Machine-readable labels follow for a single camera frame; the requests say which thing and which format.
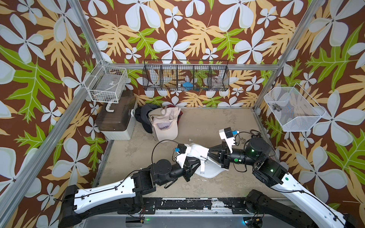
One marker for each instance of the black wire wall basket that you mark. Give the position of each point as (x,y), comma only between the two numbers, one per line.
(185,75)

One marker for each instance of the white box with brown lid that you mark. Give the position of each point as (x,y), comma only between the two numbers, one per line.
(117,121)

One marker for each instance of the beige baseball cap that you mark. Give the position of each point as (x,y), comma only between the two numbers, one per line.
(157,112)

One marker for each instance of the white New York baseball cap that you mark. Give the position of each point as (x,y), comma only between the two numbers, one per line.
(208,167)

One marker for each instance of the black baseball cap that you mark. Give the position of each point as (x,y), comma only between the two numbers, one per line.
(138,115)

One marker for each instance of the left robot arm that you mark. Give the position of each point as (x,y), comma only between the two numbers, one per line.
(126,196)

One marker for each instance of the red baseball cap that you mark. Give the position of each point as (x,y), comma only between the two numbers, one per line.
(180,114)

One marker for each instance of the white wire wall basket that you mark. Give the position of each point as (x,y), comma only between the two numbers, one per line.
(106,83)

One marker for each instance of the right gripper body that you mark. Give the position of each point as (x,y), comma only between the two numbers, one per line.
(227,164)

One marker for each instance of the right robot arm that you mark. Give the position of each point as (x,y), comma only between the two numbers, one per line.
(311,212)

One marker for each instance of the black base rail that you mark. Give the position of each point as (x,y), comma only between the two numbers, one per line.
(217,206)

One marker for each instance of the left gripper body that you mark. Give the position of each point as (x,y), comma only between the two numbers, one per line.
(183,165)

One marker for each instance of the dark grey baseball cap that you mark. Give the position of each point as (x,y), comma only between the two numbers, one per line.
(145,110)

